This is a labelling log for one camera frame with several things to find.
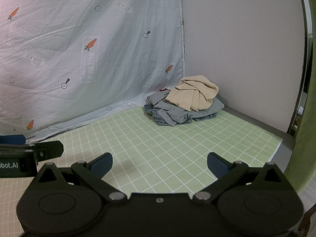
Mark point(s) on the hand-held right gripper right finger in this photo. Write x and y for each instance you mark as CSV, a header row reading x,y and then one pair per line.
x,y
217,166

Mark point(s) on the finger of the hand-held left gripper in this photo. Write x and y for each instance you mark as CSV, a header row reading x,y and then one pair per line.
x,y
12,139
50,148

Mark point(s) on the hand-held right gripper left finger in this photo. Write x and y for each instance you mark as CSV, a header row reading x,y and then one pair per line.
x,y
102,165

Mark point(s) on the beige garment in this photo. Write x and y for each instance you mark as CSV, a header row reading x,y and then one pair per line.
x,y
190,93

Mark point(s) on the green grid mat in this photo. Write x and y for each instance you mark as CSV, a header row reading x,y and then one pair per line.
x,y
172,148

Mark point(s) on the grey garment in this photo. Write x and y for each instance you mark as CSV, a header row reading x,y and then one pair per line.
x,y
170,111

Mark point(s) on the blue jeans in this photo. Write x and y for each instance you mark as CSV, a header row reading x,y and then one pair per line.
x,y
160,119

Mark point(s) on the dark red cloth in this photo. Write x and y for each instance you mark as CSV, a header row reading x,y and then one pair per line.
x,y
163,90

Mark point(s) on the carrot print bed sheet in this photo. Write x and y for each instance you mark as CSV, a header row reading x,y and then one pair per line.
x,y
74,29

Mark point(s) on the metal frame pole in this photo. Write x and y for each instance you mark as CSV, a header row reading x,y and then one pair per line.
x,y
306,42

